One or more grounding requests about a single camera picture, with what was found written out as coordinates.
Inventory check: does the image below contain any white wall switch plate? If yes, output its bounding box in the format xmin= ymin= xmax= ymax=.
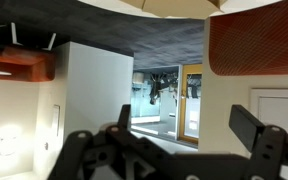
xmin=51 ymin=104 xmax=62 ymax=138

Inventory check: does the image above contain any fire dept valve sign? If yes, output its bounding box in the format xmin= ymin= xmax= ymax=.
xmin=249 ymin=87 xmax=288 ymax=138

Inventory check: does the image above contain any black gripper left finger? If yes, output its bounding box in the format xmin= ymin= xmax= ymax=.
xmin=46 ymin=103 xmax=186 ymax=180

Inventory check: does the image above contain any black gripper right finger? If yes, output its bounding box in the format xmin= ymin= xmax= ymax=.
xmin=228 ymin=103 xmax=288 ymax=180

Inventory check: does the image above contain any small red armchair sofa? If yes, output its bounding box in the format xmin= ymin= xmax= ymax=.
xmin=0 ymin=21 xmax=58 ymax=83

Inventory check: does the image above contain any wooden door frame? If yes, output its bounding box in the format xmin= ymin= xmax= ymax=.
xmin=178 ymin=63 xmax=204 ymax=145

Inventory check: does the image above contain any black office chair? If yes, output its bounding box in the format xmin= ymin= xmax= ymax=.
xmin=148 ymin=72 xmax=179 ymax=106

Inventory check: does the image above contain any red patterned sofa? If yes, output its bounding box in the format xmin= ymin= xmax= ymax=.
xmin=208 ymin=0 xmax=288 ymax=77

